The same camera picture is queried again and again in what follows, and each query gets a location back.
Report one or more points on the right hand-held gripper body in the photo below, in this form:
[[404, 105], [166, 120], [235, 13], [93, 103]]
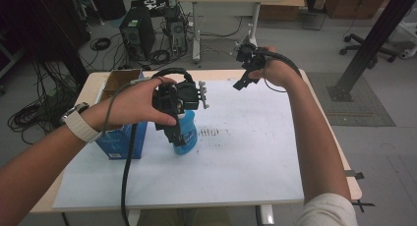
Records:
[[250, 57]]

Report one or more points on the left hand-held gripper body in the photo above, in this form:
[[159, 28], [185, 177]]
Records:
[[188, 95]]

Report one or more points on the blue plastic bottle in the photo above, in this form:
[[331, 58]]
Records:
[[190, 137]]

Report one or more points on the blue cardboard box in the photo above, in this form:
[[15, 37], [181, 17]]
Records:
[[123, 142]]

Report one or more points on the person's right hand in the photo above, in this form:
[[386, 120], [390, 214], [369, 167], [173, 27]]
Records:
[[278, 73]]

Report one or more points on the person's left hand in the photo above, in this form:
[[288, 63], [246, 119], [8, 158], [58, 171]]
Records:
[[131, 103]]

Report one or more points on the white table mat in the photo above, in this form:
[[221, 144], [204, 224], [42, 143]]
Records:
[[229, 160]]

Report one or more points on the open computer case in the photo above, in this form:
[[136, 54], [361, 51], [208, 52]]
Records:
[[176, 32]]

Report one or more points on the black computer tower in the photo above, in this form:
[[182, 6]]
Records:
[[137, 32]]

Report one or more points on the khaki pants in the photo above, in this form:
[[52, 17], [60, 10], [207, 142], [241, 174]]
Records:
[[196, 217]]

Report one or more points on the white table leg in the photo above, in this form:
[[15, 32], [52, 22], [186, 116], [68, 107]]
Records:
[[267, 215], [133, 217]]

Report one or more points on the white band wristwatch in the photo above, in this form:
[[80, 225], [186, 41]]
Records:
[[80, 126]]

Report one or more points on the black office chair base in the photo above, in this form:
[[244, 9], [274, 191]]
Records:
[[359, 44]]

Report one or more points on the grey floor mat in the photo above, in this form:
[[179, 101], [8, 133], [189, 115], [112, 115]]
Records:
[[360, 111]]

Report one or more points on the wooden cabinet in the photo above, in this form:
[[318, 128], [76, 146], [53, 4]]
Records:
[[357, 3]]

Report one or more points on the black metal pillar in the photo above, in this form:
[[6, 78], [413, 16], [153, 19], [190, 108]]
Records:
[[373, 39]]

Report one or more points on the black tape strip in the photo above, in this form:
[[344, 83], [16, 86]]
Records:
[[355, 175]]

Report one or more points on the white shirt sleeve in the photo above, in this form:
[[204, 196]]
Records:
[[331, 211]]

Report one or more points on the black tape cross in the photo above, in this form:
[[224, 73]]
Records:
[[362, 205]]

